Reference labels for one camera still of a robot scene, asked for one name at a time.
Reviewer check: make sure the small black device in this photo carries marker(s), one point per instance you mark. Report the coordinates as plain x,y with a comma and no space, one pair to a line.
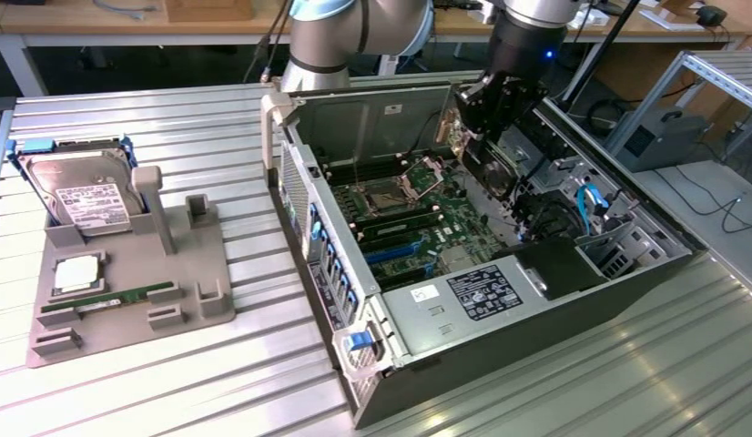
710,14

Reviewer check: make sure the silver CPU chip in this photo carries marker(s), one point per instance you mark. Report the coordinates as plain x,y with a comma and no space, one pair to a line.
77,275

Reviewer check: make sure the blue case latch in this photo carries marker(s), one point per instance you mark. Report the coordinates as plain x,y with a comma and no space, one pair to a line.
358,342

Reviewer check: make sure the white papers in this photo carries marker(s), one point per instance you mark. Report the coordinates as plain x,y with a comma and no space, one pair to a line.
669,20

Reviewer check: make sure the white box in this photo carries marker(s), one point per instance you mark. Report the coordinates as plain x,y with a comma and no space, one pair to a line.
593,19

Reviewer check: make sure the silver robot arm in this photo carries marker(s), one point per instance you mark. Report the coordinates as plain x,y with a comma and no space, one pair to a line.
326,36

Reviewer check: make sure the long black expansion slot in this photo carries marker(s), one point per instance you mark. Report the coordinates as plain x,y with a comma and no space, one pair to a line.
405,274

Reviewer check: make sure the grey metal box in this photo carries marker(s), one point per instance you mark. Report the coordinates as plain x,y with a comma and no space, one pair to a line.
666,141

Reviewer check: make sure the green RAM stick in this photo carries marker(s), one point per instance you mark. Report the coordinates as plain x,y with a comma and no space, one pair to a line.
126,298

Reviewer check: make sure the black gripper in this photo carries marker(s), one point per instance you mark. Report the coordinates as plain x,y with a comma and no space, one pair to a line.
521,50

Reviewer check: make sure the grey power supply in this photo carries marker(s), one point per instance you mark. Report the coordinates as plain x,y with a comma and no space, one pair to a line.
436,328

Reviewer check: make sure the aluminium profile frame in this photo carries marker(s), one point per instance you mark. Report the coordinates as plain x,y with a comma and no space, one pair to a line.
693,61

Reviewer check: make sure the slotted metal disk bay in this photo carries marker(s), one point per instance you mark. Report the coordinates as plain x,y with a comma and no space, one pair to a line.
624,255

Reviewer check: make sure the metal socket cover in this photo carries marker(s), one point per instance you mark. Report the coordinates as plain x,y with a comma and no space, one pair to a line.
424,175

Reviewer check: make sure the silver heat sink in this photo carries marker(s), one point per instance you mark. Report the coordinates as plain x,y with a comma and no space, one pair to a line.
457,258

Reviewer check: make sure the black PC case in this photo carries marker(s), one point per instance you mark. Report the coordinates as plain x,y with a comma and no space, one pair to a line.
472,387

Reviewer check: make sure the black plastic shroud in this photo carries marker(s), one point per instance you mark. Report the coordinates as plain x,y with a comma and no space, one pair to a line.
557,268

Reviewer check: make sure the hard disk in blue caddy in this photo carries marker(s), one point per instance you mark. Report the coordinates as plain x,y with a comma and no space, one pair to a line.
84,191

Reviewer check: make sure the perforated metal disk bay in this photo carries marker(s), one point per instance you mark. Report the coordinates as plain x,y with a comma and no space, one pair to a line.
521,152

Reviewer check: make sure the CPU socket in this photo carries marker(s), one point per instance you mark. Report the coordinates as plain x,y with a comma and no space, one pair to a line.
381,199

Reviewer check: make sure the wooden desk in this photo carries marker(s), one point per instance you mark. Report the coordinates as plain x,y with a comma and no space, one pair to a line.
22,18

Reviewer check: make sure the black tripod pole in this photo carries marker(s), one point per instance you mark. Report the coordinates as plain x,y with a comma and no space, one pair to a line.
601,50

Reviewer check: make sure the grey parts rack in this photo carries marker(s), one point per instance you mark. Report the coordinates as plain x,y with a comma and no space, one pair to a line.
126,337

